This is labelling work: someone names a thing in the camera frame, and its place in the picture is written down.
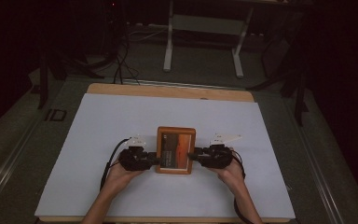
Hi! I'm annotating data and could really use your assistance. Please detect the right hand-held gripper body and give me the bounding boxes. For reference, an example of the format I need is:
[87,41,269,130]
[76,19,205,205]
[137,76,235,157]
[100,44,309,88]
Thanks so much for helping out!
[200,133,243,170]

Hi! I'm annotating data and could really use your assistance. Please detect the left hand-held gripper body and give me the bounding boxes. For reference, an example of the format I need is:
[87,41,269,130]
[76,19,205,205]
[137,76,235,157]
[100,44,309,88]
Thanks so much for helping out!
[118,133,150,172]

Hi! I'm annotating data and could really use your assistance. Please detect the wooden picture frame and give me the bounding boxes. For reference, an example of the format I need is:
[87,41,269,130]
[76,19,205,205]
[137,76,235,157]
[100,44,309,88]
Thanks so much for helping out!
[155,125,197,175]

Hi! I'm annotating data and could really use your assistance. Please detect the person's right hand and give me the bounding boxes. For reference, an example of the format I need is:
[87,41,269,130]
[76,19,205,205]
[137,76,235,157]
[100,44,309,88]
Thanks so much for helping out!
[212,157,247,189]

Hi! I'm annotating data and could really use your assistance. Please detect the person's left hand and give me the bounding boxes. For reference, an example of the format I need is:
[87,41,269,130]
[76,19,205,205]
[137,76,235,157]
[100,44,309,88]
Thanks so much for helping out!
[106,157,145,192]

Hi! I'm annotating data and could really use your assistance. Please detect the white table mat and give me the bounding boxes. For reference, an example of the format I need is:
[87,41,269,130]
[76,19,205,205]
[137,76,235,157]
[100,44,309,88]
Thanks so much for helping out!
[34,92,296,219]

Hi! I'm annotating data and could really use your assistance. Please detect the wooden table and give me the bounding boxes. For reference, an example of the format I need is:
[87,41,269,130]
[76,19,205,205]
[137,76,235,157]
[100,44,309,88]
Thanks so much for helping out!
[38,82,294,224]

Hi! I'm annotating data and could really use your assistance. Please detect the metal floor strip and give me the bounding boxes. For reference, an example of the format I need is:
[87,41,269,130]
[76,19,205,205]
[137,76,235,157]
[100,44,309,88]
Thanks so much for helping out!
[121,78,241,91]

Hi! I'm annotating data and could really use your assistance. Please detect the black metal stand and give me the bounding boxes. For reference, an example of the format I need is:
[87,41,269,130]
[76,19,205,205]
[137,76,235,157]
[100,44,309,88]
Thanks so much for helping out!
[36,46,106,110]
[245,8,310,128]

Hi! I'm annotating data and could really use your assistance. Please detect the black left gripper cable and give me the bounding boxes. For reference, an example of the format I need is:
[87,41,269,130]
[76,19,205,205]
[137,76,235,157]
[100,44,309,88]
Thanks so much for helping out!
[99,137,132,191]

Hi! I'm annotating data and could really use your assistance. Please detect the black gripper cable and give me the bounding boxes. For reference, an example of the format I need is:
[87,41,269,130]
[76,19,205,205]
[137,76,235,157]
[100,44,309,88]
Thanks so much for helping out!
[230,149,256,224]
[99,137,132,191]

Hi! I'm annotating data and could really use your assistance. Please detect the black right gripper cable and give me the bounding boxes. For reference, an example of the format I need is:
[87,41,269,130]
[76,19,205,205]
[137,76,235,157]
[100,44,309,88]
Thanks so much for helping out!
[230,149,256,224]

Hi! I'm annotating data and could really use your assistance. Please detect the black floor bracket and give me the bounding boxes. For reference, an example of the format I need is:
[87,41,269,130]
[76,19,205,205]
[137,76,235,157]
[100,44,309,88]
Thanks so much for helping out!
[44,108,68,122]

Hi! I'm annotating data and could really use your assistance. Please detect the black floor cables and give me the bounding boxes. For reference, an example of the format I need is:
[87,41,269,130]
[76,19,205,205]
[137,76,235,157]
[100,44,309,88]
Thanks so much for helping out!
[111,29,142,86]

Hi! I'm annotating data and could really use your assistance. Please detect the metal floor rail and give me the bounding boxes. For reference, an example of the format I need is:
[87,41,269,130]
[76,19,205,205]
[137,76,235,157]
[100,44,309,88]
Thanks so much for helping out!
[287,92,346,224]
[0,116,46,216]

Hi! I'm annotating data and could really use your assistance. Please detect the white floor cable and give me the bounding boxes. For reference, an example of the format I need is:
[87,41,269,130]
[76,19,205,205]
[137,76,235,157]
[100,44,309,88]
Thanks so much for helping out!
[128,28,170,43]

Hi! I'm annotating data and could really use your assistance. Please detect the white metal desk frame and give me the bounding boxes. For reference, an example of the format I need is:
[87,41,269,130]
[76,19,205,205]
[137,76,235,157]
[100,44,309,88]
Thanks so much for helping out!
[162,0,255,79]

